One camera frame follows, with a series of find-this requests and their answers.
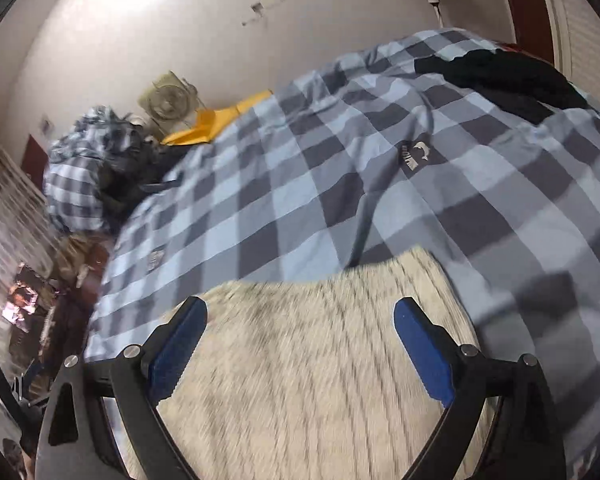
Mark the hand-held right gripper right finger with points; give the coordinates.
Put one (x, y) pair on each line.
(422, 355)

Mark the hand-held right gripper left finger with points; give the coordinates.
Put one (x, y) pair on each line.
(177, 347)

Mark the cream plaid shirt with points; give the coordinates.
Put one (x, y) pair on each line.
(305, 360)

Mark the dark clothes heap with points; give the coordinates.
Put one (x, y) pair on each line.
(130, 180)

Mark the computer monitor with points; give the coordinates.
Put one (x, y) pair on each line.
(25, 300)

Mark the patterned window curtain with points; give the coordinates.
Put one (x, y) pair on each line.
(10, 220)

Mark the bundled checkered quilt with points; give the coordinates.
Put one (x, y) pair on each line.
(75, 180)

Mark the blue checkered bed blanket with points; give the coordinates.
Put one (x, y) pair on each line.
(330, 160)

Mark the yellow cloth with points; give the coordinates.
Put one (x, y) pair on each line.
(210, 122)

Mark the brown wooden door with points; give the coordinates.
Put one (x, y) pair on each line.
(527, 5)
(32, 157)

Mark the beige box fan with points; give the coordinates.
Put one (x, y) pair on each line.
(167, 101)

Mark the black cloth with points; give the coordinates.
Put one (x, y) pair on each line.
(505, 80)

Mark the white slatted panel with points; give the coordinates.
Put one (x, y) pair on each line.
(585, 25)

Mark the white wall socket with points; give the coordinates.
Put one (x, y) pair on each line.
(257, 9)

